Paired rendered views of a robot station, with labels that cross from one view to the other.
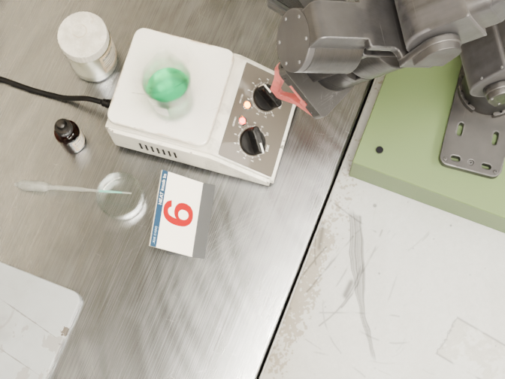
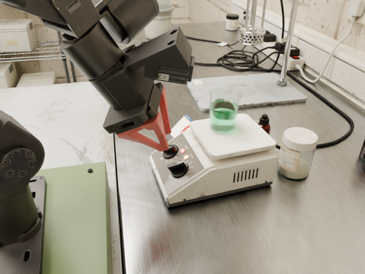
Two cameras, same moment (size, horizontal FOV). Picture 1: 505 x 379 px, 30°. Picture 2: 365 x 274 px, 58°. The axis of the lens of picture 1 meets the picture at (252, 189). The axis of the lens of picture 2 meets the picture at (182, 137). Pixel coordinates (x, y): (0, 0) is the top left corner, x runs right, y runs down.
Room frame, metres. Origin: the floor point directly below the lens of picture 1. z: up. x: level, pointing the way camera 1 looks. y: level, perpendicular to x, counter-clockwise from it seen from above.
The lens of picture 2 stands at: (0.73, -0.30, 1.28)
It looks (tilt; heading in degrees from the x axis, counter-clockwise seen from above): 32 degrees down; 141
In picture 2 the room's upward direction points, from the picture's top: straight up
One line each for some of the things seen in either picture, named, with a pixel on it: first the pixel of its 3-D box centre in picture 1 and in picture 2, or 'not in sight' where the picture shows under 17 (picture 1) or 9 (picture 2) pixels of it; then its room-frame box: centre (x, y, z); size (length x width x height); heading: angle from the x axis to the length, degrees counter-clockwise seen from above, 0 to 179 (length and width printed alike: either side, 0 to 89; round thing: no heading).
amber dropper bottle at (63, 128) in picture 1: (67, 132); (263, 128); (0.37, 0.21, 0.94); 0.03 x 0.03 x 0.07
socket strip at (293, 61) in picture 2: not in sight; (270, 47); (-0.01, 0.74, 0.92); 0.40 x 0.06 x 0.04; 153
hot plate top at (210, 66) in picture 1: (171, 86); (230, 134); (0.40, 0.08, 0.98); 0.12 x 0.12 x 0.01; 68
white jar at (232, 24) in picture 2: not in sight; (232, 22); (-0.36, 0.89, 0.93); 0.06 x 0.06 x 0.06
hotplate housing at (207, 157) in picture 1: (196, 105); (215, 156); (0.39, 0.06, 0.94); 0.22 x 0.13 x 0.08; 68
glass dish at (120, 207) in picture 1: (120, 196); not in sight; (0.30, 0.16, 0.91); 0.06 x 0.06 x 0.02
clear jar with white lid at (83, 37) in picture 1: (89, 47); (296, 153); (0.48, 0.18, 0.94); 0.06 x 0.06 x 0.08
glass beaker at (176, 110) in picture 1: (169, 87); (225, 110); (0.38, 0.08, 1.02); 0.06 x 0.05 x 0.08; 1
